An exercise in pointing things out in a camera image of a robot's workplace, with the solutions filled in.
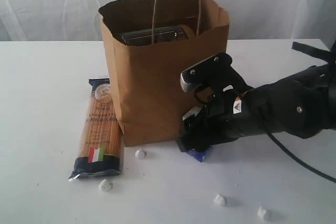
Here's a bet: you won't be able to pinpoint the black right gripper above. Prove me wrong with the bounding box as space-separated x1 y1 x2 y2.
176 52 252 152

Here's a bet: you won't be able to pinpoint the small blue white milk carton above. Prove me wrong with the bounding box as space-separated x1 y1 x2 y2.
181 107 213 163

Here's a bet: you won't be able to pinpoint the clear jar with yellow lid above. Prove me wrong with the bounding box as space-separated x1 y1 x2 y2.
119 25 196 46

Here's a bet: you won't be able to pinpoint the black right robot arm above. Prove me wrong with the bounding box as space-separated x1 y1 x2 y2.
177 52 335 152

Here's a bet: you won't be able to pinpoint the large brown paper bag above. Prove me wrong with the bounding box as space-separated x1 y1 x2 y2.
98 0 229 147

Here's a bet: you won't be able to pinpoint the white crumb behind jar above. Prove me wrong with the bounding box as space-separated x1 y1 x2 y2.
135 149 146 159

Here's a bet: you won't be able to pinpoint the white crumb near jar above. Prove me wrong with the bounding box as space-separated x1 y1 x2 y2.
213 194 226 207

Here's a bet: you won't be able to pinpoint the spaghetti packet with Italian flag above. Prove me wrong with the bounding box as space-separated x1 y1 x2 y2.
69 78 123 181

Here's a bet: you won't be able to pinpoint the white crumb at front right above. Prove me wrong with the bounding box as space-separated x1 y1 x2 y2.
257 206 271 221

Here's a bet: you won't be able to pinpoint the white crumb near spaghetti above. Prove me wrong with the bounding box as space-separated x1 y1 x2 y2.
99 179 113 192

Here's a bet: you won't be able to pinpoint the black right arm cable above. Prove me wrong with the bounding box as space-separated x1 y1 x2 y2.
265 41 336 184

